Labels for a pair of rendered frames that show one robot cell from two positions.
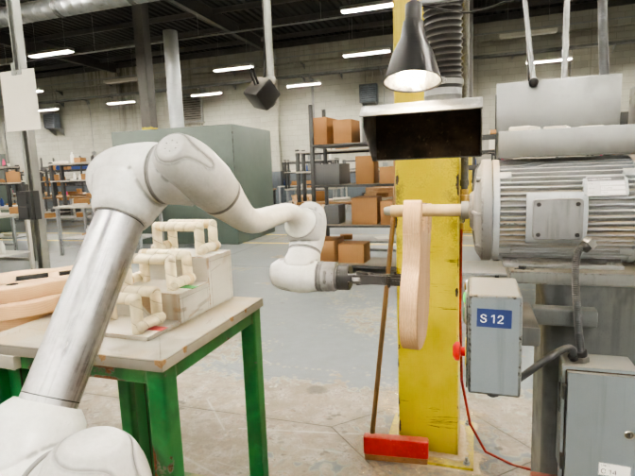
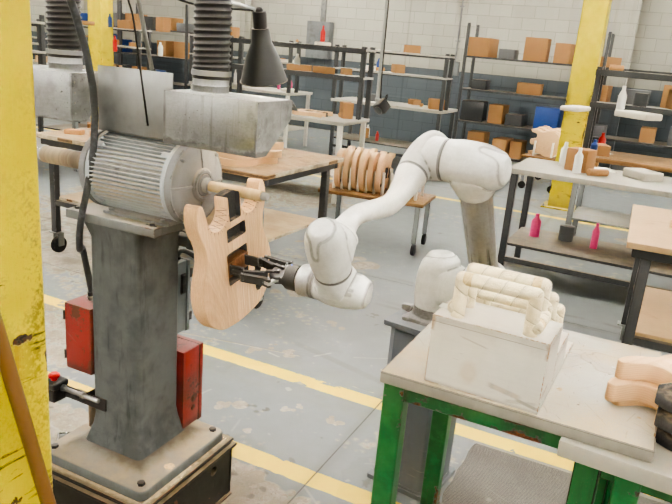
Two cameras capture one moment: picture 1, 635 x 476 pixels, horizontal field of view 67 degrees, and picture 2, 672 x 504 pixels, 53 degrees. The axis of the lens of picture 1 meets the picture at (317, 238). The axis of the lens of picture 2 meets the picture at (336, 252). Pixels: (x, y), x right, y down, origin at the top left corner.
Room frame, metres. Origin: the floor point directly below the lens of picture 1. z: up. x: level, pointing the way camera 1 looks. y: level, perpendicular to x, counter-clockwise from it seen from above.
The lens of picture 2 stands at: (3.14, 0.24, 1.68)
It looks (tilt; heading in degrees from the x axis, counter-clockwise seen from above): 17 degrees down; 187
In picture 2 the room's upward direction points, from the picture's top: 5 degrees clockwise
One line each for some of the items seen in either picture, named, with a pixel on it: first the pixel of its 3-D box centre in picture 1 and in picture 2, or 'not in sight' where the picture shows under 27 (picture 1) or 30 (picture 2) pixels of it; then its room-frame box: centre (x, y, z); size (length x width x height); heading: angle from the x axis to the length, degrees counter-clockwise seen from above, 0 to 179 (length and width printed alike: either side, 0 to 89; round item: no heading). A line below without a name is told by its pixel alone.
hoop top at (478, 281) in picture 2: (191, 224); (498, 286); (1.68, 0.44, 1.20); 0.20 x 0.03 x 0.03; 70
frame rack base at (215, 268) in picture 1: (187, 277); (492, 352); (1.63, 0.46, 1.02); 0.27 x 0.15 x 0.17; 71
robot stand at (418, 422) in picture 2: not in sight; (421, 399); (0.68, 0.35, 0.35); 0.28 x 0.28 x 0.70; 64
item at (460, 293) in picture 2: (213, 237); (460, 297); (1.65, 0.36, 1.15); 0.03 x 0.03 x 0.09
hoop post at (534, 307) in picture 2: (172, 236); (533, 315); (1.71, 0.52, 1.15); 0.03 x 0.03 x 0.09
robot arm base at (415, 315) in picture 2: not in sight; (428, 311); (0.67, 0.33, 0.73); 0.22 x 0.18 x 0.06; 64
